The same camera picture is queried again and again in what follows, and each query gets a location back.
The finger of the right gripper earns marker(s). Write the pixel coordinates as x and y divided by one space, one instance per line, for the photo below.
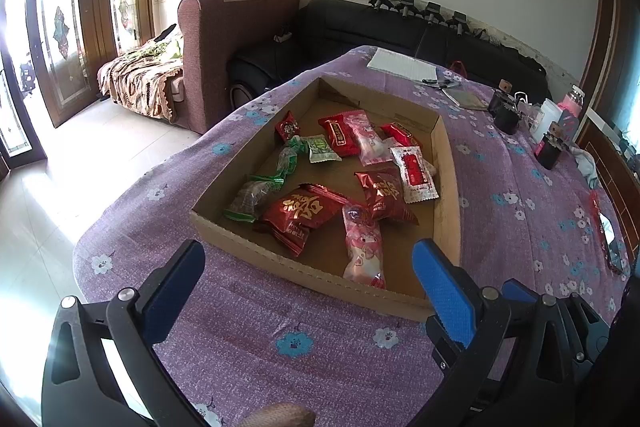
516 292

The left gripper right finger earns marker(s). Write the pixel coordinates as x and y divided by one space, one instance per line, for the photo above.
475 346

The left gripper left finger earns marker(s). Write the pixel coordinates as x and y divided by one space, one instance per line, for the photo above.
78 385

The white red sachet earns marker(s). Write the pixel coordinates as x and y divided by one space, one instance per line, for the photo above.
417 181

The pink cartoon snack packet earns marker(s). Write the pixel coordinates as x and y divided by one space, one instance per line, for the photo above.
372 149

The small red snack packet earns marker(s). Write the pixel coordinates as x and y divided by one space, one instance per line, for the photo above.
401 134

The dark red gold-character snack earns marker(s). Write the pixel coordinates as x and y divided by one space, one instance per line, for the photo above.
291 218

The green leaf snack packet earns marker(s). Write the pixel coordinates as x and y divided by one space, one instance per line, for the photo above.
319 149

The long red black-label snack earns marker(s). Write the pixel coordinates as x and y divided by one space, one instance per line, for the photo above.
339 135

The green clear candy packet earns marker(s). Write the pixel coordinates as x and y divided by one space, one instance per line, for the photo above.
246 205

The small dark red snack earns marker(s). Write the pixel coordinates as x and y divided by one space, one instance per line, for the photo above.
286 128

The black smartphone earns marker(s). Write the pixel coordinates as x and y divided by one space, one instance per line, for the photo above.
610 245

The red gold foil envelope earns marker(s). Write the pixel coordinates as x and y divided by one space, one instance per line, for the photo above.
596 209

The near black jar with cork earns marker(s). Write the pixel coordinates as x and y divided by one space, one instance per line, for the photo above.
550 148

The black jar with cork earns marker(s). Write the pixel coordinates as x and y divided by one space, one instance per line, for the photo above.
502 109
550 148

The white cloth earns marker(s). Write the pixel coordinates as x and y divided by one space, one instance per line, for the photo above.
586 166

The wooden bench backrest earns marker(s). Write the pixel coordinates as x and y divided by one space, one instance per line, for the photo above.
618 182

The white plastic container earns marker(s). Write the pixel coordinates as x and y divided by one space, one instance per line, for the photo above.
546 115

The far black jar with cork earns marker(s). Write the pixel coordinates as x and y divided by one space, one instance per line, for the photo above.
502 109

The purple floral tablecloth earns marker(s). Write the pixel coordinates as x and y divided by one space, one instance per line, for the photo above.
263 326

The pink thermos bottle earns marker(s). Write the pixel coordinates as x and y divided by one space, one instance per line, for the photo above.
573 101

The brown booklet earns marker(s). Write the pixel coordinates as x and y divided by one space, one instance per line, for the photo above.
465 99

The white paper notebook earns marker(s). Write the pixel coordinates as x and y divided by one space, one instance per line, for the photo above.
402 66

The patterned blanket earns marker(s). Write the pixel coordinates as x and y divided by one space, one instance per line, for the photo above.
147 80

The black leather sofa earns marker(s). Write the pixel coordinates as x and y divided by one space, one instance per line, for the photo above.
326 29

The maroon armchair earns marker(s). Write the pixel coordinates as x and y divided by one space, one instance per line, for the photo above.
212 31

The wooden glass door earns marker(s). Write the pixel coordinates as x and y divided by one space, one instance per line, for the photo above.
55 48

